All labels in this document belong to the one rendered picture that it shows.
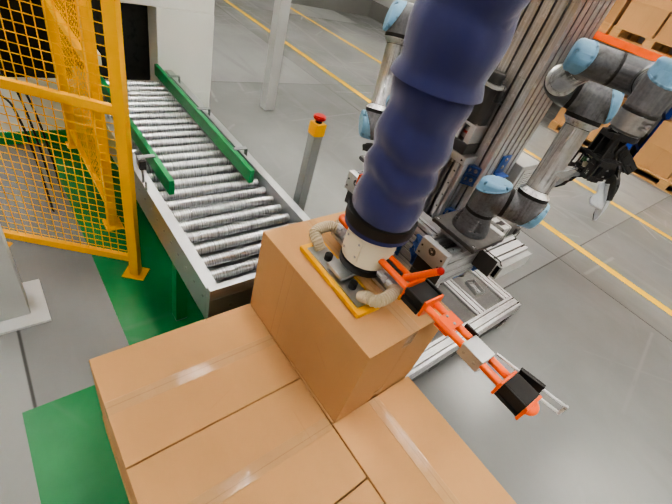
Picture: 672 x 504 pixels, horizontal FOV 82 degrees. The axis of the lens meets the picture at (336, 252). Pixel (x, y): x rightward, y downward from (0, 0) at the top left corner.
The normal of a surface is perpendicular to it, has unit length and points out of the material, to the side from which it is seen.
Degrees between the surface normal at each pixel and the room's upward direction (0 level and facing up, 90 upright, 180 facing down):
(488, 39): 75
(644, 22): 90
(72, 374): 0
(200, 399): 0
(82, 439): 0
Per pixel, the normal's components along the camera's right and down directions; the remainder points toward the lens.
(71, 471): 0.26, -0.74
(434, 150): 0.37, 0.49
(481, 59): 0.28, 0.72
